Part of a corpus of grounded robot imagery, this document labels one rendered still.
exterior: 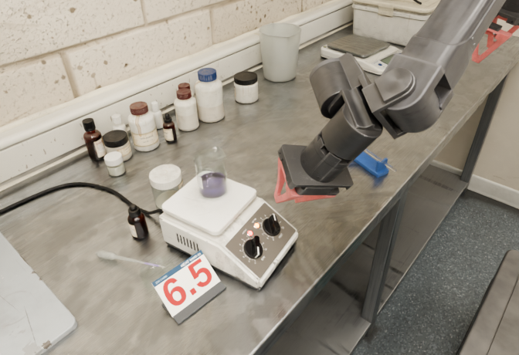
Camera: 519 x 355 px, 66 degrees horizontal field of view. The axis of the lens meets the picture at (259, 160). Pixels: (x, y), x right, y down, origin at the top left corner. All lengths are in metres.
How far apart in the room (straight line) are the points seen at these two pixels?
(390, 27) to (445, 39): 1.13
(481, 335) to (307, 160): 0.77
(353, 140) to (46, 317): 0.50
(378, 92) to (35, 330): 0.56
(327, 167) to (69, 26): 0.68
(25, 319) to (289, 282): 0.39
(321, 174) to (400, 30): 1.13
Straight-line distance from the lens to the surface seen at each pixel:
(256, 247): 0.62
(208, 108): 1.04
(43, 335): 0.68
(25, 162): 0.99
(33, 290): 0.74
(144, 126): 0.94
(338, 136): 0.49
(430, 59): 0.48
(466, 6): 0.52
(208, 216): 0.64
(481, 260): 1.87
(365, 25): 1.67
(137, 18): 1.08
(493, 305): 1.25
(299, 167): 0.54
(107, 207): 0.84
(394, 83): 0.46
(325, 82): 0.52
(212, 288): 0.65
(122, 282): 0.70
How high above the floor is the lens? 1.27
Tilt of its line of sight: 36 degrees down
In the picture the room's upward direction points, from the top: 2 degrees counter-clockwise
